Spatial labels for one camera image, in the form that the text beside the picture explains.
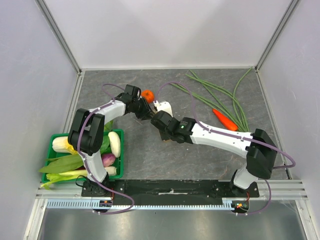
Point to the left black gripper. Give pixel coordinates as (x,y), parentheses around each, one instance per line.
(146,112)

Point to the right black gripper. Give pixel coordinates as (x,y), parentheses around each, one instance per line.
(163,135)

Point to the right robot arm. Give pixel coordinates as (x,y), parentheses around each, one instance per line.
(257,148)

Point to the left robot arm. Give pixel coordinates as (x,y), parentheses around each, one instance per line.
(87,128)

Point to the small orange pumpkin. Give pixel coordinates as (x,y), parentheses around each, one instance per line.
(148,95)

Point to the white eggplant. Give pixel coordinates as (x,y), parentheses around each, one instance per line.
(115,143)

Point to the orange carrot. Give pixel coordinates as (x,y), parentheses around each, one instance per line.
(226,122)

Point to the bunch of long green beans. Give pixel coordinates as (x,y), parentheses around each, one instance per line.
(218,89)

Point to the purple onion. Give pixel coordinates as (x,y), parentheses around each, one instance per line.
(108,159)

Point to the white corn cob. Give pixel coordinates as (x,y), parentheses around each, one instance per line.
(61,145)

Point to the green leafy vegetable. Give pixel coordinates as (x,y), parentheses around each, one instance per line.
(72,162)

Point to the green celery stalk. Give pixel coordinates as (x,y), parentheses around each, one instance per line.
(60,177)

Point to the green plastic basket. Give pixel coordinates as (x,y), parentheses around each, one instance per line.
(118,163)

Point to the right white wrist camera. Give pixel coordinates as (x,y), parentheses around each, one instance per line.
(163,106)

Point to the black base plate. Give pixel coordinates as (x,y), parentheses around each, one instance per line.
(131,187)

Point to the grey slotted cable duct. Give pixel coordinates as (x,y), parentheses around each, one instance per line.
(107,204)

